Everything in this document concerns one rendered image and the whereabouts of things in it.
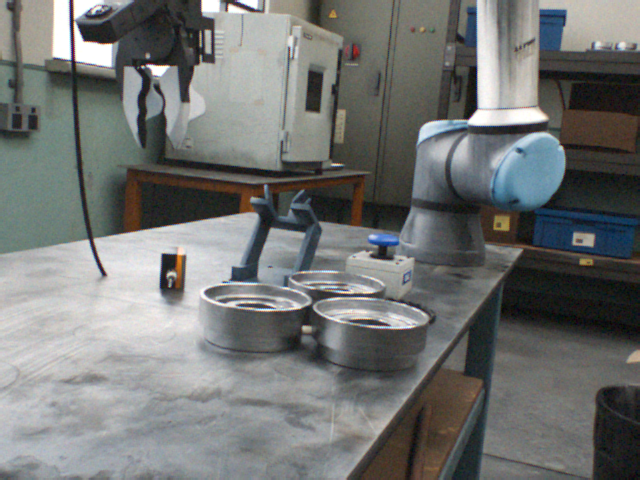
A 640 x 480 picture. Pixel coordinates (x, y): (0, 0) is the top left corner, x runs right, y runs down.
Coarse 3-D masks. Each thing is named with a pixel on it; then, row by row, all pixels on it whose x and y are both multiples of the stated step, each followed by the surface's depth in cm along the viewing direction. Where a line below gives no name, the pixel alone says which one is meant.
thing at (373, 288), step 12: (300, 276) 81; (312, 276) 82; (324, 276) 83; (336, 276) 83; (348, 276) 83; (360, 276) 82; (300, 288) 75; (312, 288) 74; (324, 288) 80; (336, 288) 81; (348, 288) 80; (360, 288) 82; (372, 288) 81; (384, 288) 77; (312, 300) 74; (384, 300) 77; (312, 312) 74
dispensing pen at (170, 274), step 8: (168, 248) 88; (176, 248) 88; (168, 256) 85; (176, 256) 85; (168, 264) 85; (176, 264) 85; (160, 272) 85; (168, 272) 83; (176, 272) 83; (160, 280) 85; (168, 280) 81
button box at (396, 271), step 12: (360, 252) 95; (372, 252) 94; (348, 264) 91; (360, 264) 91; (372, 264) 90; (384, 264) 89; (396, 264) 89; (408, 264) 92; (372, 276) 90; (384, 276) 90; (396, 276) 89; (408, 276) 93; (396, 288) 89; (408, 288) 94
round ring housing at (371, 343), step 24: (336, 312) 70; (360, 312) 71; (384, 312) 71; (408, 312) 70; (312, 336) 66; (336, 336) 62; (360, 336) 61; (384, 336) 61; (408, 336) 62; (336, 360) 63; (360, 360) 62; (384, 360) 62; (408, 360) 64
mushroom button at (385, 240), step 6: (372, 234) 93; (378, 234) 93; (384, 234) 93; (372, 240) 91; (378, 240) 91; (384, 240) 91; (390, 240) 91; (396, 240) 92; (378, 246) 93; (384, 246) 92; (378, 252) 93; (384, 252) 92
